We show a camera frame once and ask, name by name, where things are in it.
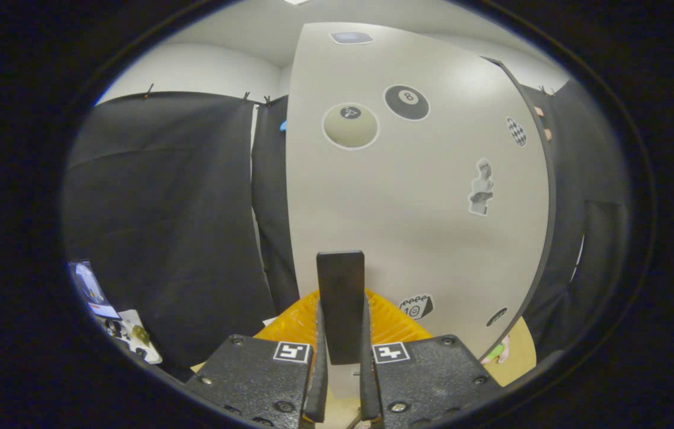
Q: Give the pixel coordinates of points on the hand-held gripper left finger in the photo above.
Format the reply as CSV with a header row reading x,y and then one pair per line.
x,y
319,381

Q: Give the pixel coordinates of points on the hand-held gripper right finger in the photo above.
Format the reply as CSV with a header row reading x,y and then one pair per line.
x,y
368,381

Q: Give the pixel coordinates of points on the white shoe cabinet door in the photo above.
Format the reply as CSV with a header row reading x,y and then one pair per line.
x,y
432,226

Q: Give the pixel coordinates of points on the grey shoe cabinet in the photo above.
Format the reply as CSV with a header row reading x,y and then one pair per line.
x,y
552,220

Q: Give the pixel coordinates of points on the green plush toy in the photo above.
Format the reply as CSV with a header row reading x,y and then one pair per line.
x,y
495,353

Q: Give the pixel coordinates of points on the white patterned packet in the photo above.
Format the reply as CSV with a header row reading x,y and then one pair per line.
x,y
134,336

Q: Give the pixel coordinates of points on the black backdrop cloth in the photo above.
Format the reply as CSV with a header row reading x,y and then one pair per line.
x,y
164,208

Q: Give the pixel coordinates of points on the blue white packet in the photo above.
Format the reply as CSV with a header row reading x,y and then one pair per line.
x,y
90,286

